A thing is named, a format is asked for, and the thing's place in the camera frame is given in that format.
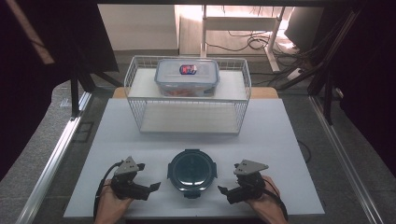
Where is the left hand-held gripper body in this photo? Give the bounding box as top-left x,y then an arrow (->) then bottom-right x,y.
109,155 -> 151,202

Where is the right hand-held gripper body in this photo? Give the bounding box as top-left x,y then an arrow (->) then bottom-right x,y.
232,159 -> 270,201

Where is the round dark container lid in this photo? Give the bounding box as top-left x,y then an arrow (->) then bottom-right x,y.
166,148 -> 219,200

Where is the white wire shelf rack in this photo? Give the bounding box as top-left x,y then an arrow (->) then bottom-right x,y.
123,55 -> 252,136

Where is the clear plastic food container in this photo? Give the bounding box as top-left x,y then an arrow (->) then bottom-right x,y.
154,58 -> 220,97

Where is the person's left hand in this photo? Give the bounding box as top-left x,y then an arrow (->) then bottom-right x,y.
93,187 -> 134,224

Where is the person's right hand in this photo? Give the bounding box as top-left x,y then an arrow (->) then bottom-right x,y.
245,175 -> 289,224

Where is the white power strip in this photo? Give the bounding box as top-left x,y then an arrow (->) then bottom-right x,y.
286,67 -> 304,82

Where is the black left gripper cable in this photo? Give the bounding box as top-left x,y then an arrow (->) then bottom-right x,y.
92,160 -> 124,220

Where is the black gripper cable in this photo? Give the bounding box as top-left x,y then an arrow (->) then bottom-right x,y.
92,160 -> 124,220
263,178 -> 290,222

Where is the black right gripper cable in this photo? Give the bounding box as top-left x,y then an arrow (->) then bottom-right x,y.
263,178 -> 290,222

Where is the black cable loop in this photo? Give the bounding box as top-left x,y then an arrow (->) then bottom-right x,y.
297,139 -> 312,164

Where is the aluminium frame rail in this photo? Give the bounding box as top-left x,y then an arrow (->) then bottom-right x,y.
309,95 -> 385,224
15,91 -> 93,224

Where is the black frame post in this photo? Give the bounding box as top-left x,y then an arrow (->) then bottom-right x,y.
69,73 -> 81,119

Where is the tangle of black floor cables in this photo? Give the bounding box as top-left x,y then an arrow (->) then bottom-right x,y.
205,30 -> 316,89

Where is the white desk frame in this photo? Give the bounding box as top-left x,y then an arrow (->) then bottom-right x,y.
200,4 -> 287,73

